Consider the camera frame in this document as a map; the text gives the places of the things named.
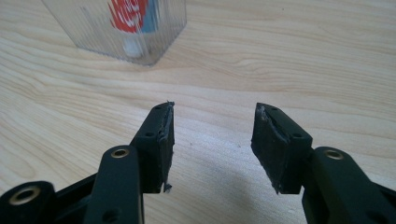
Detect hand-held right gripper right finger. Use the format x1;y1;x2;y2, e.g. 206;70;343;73
250;102;315;195

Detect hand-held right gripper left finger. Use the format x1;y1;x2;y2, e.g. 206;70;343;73
129;101;176;194

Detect red and white toothpaste tube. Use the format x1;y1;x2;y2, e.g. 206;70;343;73
106;0;162;59

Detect clear plastic container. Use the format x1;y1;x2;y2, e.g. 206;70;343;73
41;0;188;67

